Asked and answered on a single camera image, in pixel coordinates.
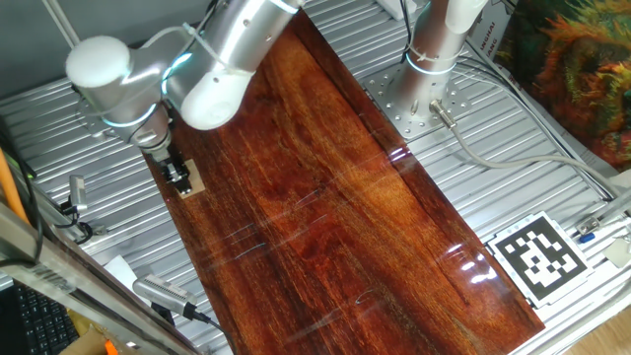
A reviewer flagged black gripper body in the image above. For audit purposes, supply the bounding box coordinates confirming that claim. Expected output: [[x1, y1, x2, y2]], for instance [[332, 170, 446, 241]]
[[161, 153, 181, 179]]

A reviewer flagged small tan wooden block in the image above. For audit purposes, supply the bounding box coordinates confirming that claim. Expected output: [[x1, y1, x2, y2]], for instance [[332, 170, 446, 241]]
[[177, 158, 207, 200]]

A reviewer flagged orange pole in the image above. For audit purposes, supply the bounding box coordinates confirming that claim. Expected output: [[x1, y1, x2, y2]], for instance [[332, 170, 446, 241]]
[[0, 147, 31, 226]]

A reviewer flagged glossy wood-grain mat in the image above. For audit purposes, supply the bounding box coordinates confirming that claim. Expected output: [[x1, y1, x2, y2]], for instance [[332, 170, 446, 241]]
[[142, 9, 546, 355]]

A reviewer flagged grey metal rod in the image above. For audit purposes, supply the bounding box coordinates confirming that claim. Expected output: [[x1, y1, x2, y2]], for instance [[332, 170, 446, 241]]
[[41, 0, 81, 48]]

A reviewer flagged brown cardboard box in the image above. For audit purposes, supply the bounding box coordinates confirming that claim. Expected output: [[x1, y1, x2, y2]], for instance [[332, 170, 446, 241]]
[[58, 322, 122, 355]]

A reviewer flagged black computer keyboard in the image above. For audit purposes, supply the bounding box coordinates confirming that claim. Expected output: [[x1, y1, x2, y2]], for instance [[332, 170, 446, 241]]
[[0, 283, 81, 355]]

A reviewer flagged white power strip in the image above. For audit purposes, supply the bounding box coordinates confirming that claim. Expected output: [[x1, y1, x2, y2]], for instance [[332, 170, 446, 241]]
[[377, 0, 421, 22]]

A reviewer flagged white printed board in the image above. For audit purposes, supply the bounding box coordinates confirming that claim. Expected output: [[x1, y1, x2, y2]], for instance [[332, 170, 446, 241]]
[[462, 0, 526, 88]]

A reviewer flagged black white marker board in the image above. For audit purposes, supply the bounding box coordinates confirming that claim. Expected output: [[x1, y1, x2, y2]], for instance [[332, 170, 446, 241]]
[[485, 210, 596, 310]]

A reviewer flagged colourful patterned cloth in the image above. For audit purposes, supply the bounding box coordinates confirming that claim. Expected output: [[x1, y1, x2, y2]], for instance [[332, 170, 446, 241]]
[[492, 0, 631, 174]]

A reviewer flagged short aluminium profile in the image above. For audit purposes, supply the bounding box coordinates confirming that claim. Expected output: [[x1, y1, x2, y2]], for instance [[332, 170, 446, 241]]
[[589, 184, 631, 226]]

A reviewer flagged small white card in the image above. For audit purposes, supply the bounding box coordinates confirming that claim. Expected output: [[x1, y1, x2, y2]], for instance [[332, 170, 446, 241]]
[[601, 236, 631, 270]]

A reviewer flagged silver labelled depth camera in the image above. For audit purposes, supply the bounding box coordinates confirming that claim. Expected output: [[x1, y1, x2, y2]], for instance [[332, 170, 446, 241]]
[[67, 174, 89, 214]]

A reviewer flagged camera mount with black knob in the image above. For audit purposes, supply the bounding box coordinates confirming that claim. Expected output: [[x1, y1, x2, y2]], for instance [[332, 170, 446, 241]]
[[52, 196, 108, 247]]

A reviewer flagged black camera stand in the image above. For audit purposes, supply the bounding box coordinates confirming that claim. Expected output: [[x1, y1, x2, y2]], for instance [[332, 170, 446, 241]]
[[150, 300, 177, 327]]

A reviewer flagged black camera cable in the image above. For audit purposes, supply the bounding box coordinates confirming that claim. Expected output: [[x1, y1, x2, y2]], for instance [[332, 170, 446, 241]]
[[182, 301, 239, 355]]

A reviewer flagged aluminium frame bar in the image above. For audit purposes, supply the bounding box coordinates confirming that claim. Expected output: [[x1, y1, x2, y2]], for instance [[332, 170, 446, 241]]
[[0, 201, 203, 355]]

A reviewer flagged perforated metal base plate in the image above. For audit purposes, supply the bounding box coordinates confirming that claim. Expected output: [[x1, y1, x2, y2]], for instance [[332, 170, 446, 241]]
[[362, 63, 472, 140]]

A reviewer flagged grey cable with metal connector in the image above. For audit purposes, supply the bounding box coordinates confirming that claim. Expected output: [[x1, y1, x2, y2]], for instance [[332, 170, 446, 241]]
[[427, 97, 625, 198]]

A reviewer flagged small silver corner bracket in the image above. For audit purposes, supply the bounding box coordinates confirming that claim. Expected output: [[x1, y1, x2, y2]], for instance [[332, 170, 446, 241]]
[[575, 215, 601, 237]]

